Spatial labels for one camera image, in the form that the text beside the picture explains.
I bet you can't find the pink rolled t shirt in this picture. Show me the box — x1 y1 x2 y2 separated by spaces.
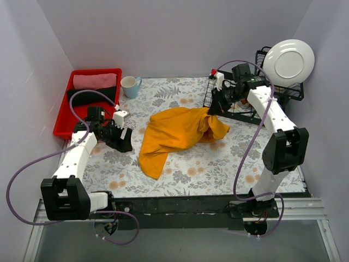
73 73 117 90

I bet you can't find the black wire dish rack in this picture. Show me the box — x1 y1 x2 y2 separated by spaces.
201 46 305 131

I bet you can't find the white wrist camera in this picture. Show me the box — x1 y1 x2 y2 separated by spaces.
112 110 130 128
209 69 224 91

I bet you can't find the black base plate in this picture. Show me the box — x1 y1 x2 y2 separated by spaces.
84 194 280 231

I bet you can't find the aluminium rail frame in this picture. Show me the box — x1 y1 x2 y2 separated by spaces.
25 195 340 261

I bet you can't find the orange t shirt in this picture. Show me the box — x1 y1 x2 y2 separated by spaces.
139 107 230 180

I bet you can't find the red plastic bin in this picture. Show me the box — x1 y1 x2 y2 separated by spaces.
53 68 122 140

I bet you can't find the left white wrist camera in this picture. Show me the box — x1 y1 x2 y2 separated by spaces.
112 110 130 128

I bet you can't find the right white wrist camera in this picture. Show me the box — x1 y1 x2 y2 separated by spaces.
209 69 224 91

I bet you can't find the white plate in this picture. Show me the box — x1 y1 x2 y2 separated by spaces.
263 39 315 87

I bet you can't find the light blue mug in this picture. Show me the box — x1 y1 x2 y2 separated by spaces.
121 76 142 99

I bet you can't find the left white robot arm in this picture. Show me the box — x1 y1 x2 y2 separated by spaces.
40 106 133 221

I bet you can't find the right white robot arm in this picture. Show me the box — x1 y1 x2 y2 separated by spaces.
208 60 309 217

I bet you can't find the black rolled t shirt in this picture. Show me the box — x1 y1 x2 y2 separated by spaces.
72 86 117 106

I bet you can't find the floral table mat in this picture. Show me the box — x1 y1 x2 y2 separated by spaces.
54 76 306 199

